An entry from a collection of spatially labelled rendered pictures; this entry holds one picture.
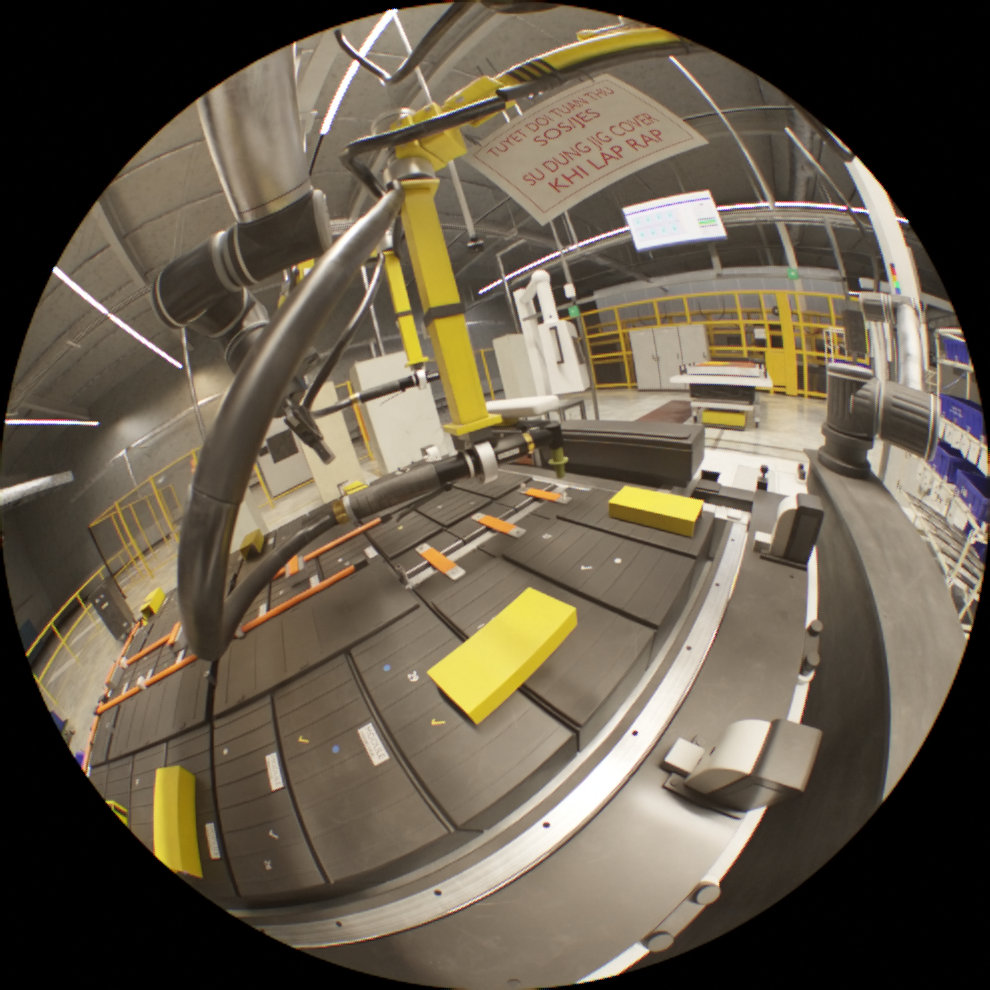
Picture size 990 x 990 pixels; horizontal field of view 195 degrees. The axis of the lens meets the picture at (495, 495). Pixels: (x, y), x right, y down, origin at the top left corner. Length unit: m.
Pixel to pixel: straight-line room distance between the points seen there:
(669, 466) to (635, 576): 0.31
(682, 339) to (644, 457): 8.71
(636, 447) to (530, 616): 0.46
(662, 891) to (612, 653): 0.32
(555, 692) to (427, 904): 0.25
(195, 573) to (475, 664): 0.25
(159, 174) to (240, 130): 10.44
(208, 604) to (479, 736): 0.24
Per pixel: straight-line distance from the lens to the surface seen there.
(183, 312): 0.51
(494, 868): 0.30
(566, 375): 3.27
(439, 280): 0.51
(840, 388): 1.21
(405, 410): 5.06
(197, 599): 0.17
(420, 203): 0.59
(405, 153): 0.64
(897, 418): 1.18
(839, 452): 1.24
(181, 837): 0.51
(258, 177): 0.41
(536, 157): 0.55
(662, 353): 9.52
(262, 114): 0.40
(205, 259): 0.48
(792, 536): 0.68
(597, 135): 0.57
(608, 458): 0.72
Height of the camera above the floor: 1.28
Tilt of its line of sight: 23 degrees down
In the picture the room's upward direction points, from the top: 14 degrees counter-clockwise
